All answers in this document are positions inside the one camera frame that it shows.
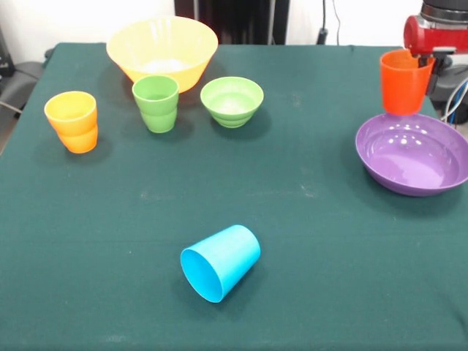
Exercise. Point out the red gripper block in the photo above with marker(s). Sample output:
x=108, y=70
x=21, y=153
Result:
x=438, y=38

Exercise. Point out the orange cup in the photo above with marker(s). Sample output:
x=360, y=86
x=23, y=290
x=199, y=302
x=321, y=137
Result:
x=402, y=87

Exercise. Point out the light blue cup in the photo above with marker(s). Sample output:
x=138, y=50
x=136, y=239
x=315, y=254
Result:
x=230, y=256

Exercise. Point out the gray black machine base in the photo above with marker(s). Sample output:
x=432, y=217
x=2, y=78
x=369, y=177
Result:
x=453, y=80
x=18, y=87

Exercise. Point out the purple bowl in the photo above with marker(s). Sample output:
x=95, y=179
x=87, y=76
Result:
x=409, y=161

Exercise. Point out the green bowl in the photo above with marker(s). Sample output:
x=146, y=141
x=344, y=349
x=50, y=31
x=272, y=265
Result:
x=232, y=113

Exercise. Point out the dark green tablecloth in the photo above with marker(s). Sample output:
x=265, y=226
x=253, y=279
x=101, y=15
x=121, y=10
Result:
x=292, y=274

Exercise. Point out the large yellow bowl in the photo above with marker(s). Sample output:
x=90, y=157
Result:
x=161, y=44

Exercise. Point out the green cup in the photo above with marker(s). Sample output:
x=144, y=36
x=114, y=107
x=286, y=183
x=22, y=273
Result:
x=155, y=109

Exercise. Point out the yellow cup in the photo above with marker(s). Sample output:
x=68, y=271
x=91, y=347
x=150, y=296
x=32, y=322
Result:
x=73, y=128

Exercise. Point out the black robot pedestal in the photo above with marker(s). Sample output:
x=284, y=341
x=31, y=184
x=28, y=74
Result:
x=237, y=18

